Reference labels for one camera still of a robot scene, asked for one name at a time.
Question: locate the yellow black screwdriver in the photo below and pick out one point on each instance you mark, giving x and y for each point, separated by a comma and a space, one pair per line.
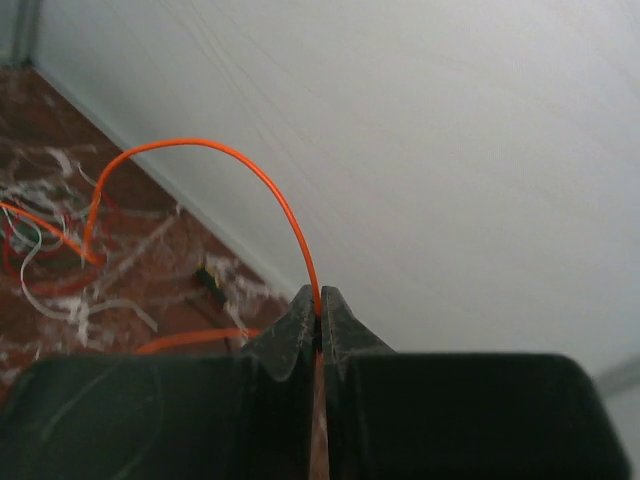
212, 284

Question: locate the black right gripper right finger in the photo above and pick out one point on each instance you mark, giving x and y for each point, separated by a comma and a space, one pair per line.
458, 415

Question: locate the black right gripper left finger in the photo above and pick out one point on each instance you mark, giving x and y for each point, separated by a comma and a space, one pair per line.
247, 415

